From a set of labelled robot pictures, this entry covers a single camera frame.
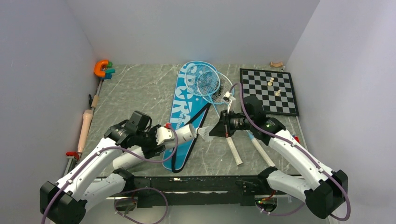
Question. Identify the beige chess pawn rear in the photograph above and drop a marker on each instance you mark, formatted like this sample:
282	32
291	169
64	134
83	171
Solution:
270	83

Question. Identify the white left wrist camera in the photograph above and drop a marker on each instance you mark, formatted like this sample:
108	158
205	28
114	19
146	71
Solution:
165	137

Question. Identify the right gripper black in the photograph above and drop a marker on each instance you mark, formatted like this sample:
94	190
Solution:
223	128

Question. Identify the green teal toy blocks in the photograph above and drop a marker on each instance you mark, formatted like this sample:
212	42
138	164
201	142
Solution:
109	72

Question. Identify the red clamp knob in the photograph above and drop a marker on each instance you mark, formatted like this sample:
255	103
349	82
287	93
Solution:
75	155

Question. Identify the wooden handled tool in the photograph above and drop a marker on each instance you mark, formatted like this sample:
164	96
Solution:
93	100

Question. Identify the wooden arch block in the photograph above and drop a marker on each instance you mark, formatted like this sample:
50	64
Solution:
276	64

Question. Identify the aluminium frame rail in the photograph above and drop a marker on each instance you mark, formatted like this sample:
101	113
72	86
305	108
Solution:
68	200

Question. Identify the blue badminton racket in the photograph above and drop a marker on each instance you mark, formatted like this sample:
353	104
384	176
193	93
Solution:
263	151
191	74

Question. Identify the colourful brick toy car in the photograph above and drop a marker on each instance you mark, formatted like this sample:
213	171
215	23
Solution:
296	138

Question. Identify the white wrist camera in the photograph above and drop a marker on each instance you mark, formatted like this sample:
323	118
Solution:
230	101
165	137

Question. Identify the blue racket carry bag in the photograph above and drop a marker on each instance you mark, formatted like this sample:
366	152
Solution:
186	108

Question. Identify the blue badminton racket front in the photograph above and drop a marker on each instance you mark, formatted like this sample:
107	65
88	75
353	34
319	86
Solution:
191	74

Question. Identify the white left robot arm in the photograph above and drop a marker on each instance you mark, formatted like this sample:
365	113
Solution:
105	171

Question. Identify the orange letter C toy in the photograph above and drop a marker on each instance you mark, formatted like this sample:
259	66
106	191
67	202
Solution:
101	67

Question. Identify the black white chessboard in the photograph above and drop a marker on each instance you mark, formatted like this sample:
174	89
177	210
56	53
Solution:
254	83

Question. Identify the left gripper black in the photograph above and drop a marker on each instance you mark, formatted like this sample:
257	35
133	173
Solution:
149	152

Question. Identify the beige toy microphone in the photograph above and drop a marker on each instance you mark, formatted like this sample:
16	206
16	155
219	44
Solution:
87	118

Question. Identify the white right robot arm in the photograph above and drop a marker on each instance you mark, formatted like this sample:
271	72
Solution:
297	157

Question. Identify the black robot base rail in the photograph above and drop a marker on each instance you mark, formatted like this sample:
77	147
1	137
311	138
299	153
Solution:
244	190

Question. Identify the white shuttlecock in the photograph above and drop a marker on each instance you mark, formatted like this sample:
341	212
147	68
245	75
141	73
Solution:
204	133

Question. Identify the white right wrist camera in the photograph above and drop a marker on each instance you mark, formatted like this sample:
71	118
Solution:
230	101

